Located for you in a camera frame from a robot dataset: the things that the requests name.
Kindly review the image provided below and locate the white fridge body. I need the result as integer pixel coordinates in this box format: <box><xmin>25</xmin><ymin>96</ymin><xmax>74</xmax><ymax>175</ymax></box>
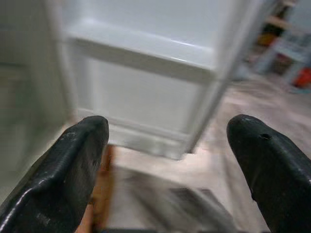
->
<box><xmin>0</xmin><ymin>0</ymin><xmax>73</xmax><ymax>195</ymax></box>

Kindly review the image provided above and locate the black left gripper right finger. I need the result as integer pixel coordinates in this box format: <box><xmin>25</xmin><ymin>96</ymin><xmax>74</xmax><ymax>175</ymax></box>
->
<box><xmin>226</xmin><ymin>114</ymin><xmax>311</xmax><ymax>233</ymax></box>

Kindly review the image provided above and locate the white fridge door shelf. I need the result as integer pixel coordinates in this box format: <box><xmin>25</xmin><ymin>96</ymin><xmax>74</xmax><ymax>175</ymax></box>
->
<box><xmin>65</xmin><ymin>17</ymin><xmax>216</xmax><ymax>84</ymax></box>

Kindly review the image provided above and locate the red box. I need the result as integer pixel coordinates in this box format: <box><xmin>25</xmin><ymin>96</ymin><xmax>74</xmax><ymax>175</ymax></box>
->
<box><xmin>293</xmin><ymin>68</ymin><xmax>311</xmax><ymax>88</ymax></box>

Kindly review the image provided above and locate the grey striped floor mat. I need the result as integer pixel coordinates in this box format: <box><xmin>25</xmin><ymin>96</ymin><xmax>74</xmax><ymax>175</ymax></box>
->
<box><xmin>121</xmin><ymin>173</ymin><xmax>243</xmax><ymax>233</ymax></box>

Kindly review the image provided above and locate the grey storage shelf rack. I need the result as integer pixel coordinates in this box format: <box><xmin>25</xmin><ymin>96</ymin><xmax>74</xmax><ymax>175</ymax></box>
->
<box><xmin>250</xmin><ymin>0</ymin><xmax>311</xmax><ymax>84</ymax></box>

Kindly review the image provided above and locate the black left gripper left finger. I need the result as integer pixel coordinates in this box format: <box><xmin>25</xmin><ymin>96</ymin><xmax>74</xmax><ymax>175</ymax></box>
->
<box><xmin>0</xmin><ymin>115</ymin><xmax>110</xmax><ymax>233</ymax></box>

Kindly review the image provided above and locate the white fridge door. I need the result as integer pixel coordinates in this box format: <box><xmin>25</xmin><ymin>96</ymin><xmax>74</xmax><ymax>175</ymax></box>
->
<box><xmin>50</xmin><ymin>0</ymin><xmax>264</xmax><ymax>161</ymax></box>

